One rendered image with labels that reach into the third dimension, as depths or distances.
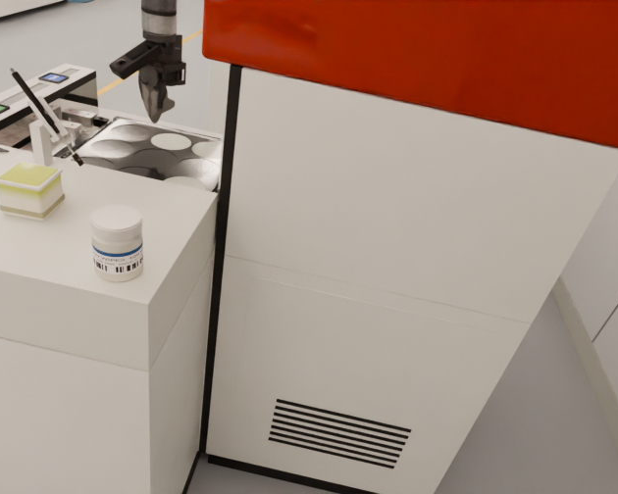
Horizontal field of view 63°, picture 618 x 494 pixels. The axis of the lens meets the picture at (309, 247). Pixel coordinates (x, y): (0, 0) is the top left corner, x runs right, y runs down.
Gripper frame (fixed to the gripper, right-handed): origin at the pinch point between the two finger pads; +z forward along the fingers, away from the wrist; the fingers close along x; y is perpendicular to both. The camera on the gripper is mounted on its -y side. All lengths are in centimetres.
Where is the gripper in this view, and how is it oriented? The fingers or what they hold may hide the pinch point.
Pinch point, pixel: (151, 118)
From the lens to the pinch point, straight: 133.2
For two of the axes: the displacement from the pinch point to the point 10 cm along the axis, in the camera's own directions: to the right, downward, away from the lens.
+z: -1.7, 8.1, 5.6
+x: -7.5, -4.8, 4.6
